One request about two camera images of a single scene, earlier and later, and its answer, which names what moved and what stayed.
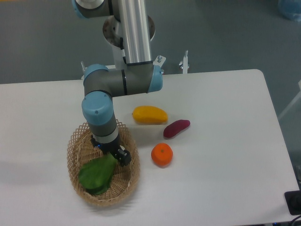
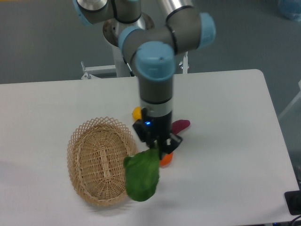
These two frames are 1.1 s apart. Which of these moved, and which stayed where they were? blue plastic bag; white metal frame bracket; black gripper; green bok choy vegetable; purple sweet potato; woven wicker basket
Moved: green bok choy vegetable; black gripper
Stayed: purple sweet potato; blue plastic bag; woven wicker basket; white metal frame bracket
